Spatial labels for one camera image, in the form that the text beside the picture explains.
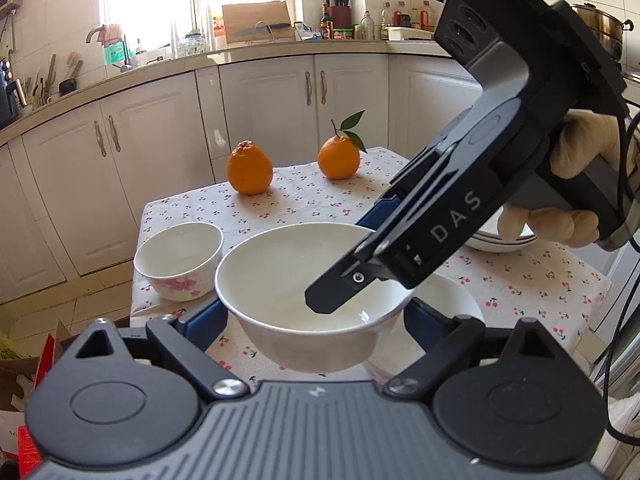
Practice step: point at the white plate with brown stain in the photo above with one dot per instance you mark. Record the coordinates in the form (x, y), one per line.
(500, 249)

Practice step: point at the pink cloth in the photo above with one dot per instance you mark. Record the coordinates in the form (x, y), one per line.
(110, 33)

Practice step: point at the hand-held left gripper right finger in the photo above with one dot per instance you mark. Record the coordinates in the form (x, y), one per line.
(425, 322)

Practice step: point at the dark sauce bottle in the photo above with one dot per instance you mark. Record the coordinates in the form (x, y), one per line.
(326, 25)

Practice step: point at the brown sauce bottle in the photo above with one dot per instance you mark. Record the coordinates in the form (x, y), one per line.
(404, 16)

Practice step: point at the red knife block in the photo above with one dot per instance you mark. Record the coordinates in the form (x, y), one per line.
(341, 15)

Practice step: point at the black utensil holder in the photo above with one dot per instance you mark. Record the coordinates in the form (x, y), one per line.
(70, 82)

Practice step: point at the red printed carton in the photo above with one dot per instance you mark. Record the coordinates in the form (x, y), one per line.
(45, 355)

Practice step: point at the beige kitchen countertop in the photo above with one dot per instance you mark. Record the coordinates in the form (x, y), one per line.
(150, 67)

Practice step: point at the brown cardboard box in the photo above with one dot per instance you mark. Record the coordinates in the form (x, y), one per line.
(20, 375)

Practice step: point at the clear glass bottle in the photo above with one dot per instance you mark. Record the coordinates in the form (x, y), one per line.
(367, 27)

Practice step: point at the large steel pot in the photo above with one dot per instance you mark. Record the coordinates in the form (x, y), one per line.
(600, 30)

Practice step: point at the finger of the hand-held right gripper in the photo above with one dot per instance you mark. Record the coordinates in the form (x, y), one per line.
(330, 300)
(375, 215)

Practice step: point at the steel faucet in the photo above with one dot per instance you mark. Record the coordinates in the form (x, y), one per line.
(125, 55)

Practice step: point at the tall oil bottle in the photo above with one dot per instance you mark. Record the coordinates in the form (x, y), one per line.
(385, 20)

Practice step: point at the wooden cutting board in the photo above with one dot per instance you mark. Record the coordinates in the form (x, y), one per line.
(255, 15)

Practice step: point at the black countertop appliance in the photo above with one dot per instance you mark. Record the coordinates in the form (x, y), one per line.
(10, 95)

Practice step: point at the cherry print tablecloth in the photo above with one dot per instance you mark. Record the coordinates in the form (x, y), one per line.
(300, 205)

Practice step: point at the glass jar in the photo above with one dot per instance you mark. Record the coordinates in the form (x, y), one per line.
(192, 46)

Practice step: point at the person's right hand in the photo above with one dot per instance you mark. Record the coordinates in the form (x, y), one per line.
(590, 140)

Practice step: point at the orange with green leaf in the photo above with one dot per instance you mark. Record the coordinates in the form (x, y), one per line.
(339, 160)

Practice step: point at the white kitchen cabinets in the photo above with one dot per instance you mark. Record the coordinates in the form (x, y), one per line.
(165, 160)

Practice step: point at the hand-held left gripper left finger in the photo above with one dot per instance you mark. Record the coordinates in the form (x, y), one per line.
(205, 327)

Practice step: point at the white plastic box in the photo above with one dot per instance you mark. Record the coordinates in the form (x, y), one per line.
(410, 33)

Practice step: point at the pointed orange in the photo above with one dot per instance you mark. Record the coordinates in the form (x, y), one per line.
(250, 170)

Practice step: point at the white bowl with pink flowers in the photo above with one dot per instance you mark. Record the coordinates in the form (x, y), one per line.
(450, 295)
(175, 280)
(280, 280)

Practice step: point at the green dish soap bottle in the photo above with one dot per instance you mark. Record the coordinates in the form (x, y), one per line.
(114, 54)

